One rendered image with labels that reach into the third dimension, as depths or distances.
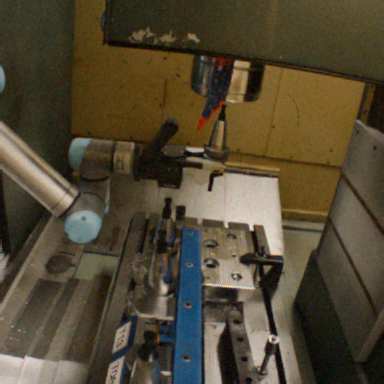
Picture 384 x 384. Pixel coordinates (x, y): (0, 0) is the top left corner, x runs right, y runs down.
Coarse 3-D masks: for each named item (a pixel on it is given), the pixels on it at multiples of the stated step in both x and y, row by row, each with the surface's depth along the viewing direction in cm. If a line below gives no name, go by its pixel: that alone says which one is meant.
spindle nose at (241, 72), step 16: (192, 64) 82; (208, 64) 78; (240, 64) 76; (256, 64) 77; (192, 80) 83; (208, 80) 79; (240, 80) 78; (256, 80) 79; (240, 96) 79; (256, 96) 82
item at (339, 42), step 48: (144, 0) 49; (192, 0) 49; (240, 0) 48; (288, 0) 48; (336, 0) 48; (144, 48) 52; (192, 48) 52; (240, 48) 51; (288, 48) 51; (336, 48) 51
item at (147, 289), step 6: (144, 276) 69; (174, 276) 70; (144, 282) 68; (174, 282) 69; (144, 288) 67; (150, 288) 66; (156, 288) 66; (162, 288) 67; (168, 288) 67; (174, 288) 67; (144, 294) 68; (150, 294) 67; (156, 294) 66; (162, 294) 66; (168, 294) 67; (174, 294) 68
